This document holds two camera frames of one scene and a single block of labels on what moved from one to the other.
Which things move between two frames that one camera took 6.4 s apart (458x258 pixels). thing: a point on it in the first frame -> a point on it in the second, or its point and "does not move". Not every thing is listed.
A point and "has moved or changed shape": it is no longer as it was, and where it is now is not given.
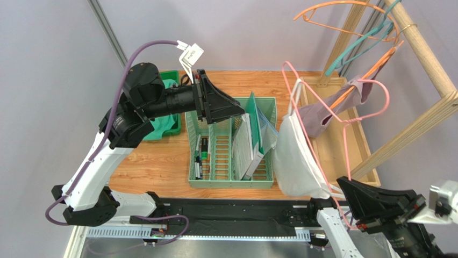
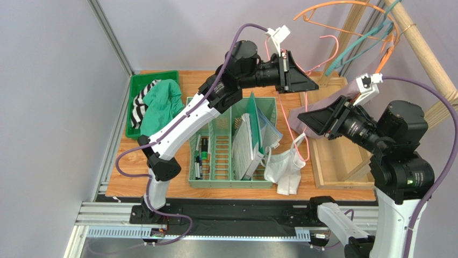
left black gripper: (217, 106) -> (290, 77)
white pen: (196, 155) does not move
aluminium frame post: (109, 31) does not move
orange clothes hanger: (345, 31) does not move
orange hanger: (356, 85) -> (389, 45)
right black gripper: (412, 207) -> (339, 119)
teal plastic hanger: (388, 22) does not move
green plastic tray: (175, 76) -> (138, 81)
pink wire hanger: (344, 121) -> (306, 71)
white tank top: (297, 169) has moved or changed shape
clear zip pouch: (269, 134) does not move
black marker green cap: (205, 146) does not move
